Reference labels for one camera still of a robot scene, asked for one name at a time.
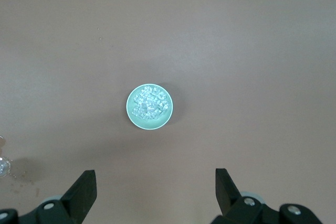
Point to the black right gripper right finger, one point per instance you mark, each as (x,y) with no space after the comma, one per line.
(231,203)

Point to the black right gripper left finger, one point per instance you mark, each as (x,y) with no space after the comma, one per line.
(78,197)

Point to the cut crystal wine glass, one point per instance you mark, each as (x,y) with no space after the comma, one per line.
(4,166)

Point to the clear ice cubes pile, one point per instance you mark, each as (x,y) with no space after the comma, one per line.
(151,102)

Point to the pale green ceramic bowl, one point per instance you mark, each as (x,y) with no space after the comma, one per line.
(149,125)

